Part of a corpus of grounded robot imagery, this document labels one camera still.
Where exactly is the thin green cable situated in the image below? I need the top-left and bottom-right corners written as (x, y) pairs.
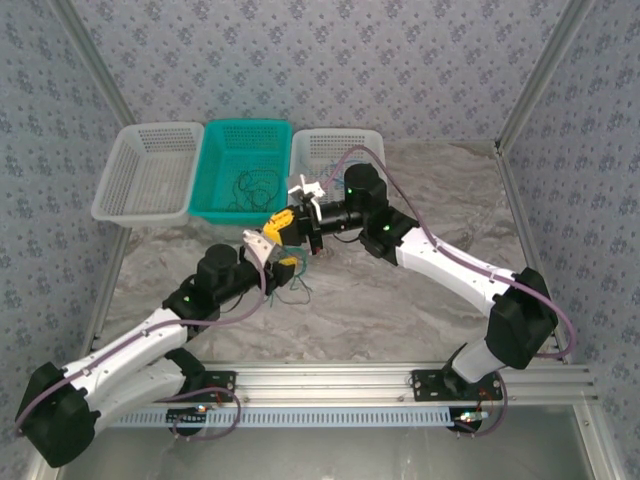
top-left (284, 244), bottom-right (314, 291)

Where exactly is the thin grey cable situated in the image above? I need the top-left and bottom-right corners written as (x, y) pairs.
top-left (263, 279), bottom-right (315, 309)

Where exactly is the thin dark cable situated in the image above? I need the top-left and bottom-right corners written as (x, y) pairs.
top-left (227, 168), bottom-right (282, 214)

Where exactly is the white perforated plastic basket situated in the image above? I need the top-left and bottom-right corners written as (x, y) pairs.
top-left (90, 121), bottom-right (205, 229)
top-left (288, 128), bottom-right (389, 201)

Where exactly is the teal perforated plastic basket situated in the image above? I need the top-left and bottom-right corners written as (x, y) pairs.
top-left (187, 119), bottom-right (293, 227)

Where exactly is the small black circuit board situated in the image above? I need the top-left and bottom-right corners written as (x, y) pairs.
top-left (166, 405), bottom-right (210, 427)
top-left (451, 408), bottom-right (490, 432)

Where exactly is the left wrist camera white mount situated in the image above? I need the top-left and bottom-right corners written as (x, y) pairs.
top-left (242, 229), bottom-right (281, 264)

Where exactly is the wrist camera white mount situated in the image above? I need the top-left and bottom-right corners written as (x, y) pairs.
top-left (288, 173), bottom-right (327, 204)
top-left (242, 229), bottom-right (281, 264)

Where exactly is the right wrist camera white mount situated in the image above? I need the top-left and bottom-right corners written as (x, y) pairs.
top-left (288, 173), bottom-right (327, 204)

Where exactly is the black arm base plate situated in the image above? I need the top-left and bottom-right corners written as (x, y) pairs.
top-left (409, 369), bottom-right (504, 404)
top-left (149, 370), bottom-right (237, 404)

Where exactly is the aluminium mounting rail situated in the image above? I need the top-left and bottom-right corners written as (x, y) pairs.
top-left (52, 363), bottom-right (600, 407)

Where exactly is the white slotted cable duct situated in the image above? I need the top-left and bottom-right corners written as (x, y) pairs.
top-left (99, 405), bottom-right (454, 430)

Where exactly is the aluminium frame post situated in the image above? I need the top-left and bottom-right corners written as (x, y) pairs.
top-left (493, 0), bottom-right (599, 156)

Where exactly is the aluminium frame leg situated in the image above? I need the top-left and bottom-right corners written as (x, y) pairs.
top-left (572, 403), bottom-right (624, 480)
top-left (24, 452), bottom-right (66, 480)

